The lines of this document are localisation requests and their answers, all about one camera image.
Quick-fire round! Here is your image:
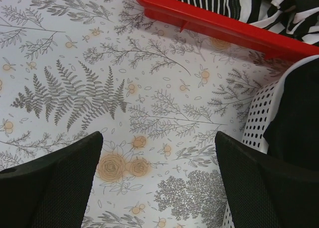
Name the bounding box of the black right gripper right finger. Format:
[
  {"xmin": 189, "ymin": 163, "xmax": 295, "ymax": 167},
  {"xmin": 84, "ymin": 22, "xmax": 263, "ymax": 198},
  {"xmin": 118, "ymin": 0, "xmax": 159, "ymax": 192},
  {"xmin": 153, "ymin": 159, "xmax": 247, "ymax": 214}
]
[{"xmin": 215, "ymin": 131, "xmax": 319, "ymax": 228}]

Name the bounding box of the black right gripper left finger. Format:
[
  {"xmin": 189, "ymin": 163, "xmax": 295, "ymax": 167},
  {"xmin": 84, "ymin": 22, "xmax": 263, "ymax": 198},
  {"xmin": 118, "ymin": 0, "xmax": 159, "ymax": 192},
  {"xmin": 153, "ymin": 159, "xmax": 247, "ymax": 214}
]
[{"xmin": 0, "ymin": 131, "xmax": 103, "ymax": 228}]

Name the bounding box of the black floral print t-shirt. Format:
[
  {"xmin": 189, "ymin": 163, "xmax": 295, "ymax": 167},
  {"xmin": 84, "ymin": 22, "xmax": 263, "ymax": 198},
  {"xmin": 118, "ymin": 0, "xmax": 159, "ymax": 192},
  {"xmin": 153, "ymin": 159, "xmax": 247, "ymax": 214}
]
[{"xmin": 263, "ymin": 58, "xmax": 319, "ymax": 171}]

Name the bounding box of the white perforated plastic basket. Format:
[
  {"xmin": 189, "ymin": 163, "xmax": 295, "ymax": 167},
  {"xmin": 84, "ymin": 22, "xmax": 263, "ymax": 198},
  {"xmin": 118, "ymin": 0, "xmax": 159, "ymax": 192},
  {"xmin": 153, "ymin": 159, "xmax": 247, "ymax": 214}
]
[{"xmin": 223, "ymin": 56, "xmax": 319, "ymax": 228}]

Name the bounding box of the floral patterned table mat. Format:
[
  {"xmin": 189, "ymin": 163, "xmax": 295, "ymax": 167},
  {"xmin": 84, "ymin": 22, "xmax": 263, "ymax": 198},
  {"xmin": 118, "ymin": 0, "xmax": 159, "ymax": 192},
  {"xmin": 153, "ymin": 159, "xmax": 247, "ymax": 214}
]
[{"xmin": 0, "ymin": 0, "xmax": 288, "ymax": 228}]

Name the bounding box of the red plastic tray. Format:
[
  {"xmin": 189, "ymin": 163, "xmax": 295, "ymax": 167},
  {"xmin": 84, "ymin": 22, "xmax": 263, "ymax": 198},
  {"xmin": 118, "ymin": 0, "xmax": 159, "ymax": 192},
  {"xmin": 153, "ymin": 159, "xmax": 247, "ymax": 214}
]
[{"xmin": 137, "ymin": 0, "xmax": 319, "ymax": 62}]

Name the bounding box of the black white striped shirt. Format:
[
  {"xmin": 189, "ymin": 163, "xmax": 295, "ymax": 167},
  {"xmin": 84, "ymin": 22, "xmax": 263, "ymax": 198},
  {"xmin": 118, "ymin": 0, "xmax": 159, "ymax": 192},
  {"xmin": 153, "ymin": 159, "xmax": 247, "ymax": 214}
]
[{"xmin": 178, "ymin": 0, "xmax": 319, "ymax": 46}]

